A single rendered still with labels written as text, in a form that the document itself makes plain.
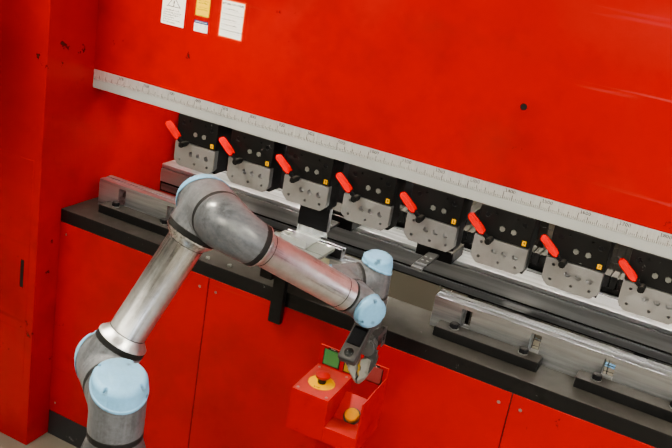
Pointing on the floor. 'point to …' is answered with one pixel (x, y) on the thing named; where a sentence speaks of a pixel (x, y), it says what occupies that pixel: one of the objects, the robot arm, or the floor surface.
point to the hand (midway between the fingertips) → (356, 380)
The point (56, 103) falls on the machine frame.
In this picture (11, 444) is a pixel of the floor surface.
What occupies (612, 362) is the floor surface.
